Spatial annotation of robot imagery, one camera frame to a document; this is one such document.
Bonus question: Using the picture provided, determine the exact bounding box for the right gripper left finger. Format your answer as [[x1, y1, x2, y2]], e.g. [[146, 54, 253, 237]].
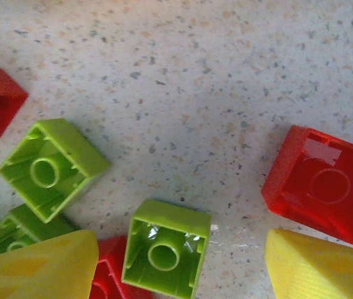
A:
[[0, 229, 99, 299]]

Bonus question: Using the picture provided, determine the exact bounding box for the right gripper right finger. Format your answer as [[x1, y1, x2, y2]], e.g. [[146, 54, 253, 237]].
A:
[[264, 229, 353, 299]]

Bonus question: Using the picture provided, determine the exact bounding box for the green lego brick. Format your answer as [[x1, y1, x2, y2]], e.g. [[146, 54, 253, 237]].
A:
[[0, 204, 77, 261], [122, 199, 211, 299], [0, 118, 112, 224]]

